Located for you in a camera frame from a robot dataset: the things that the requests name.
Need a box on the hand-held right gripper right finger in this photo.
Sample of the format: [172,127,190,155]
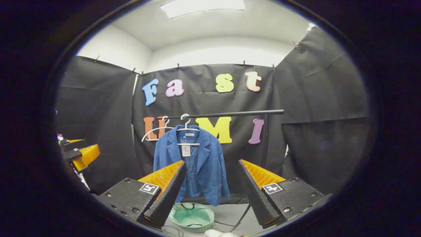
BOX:
[237,159,333,230]

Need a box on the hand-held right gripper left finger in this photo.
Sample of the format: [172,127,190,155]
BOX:
[95,160,187,230]

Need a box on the green laundry hamper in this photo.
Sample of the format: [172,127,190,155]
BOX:
[168,202,215,233]

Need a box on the blue corduroy jacket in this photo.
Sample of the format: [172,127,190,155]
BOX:
[153,125,231,207]

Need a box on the white clothes hanger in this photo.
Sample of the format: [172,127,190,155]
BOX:
[141,116,175,143]
[176,114,200,146]

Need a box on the black clothes rack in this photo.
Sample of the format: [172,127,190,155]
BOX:
[163,110,284,170]

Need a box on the black backdrop cloth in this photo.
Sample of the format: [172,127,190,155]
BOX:
[56,26,369,204]

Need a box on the white cloth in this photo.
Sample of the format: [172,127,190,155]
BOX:
[203,229,238,237]

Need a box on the ceiling light panel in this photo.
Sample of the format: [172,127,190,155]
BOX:
[160,0,245,19]

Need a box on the black cable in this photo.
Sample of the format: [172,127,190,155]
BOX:
[214,204,252,231]

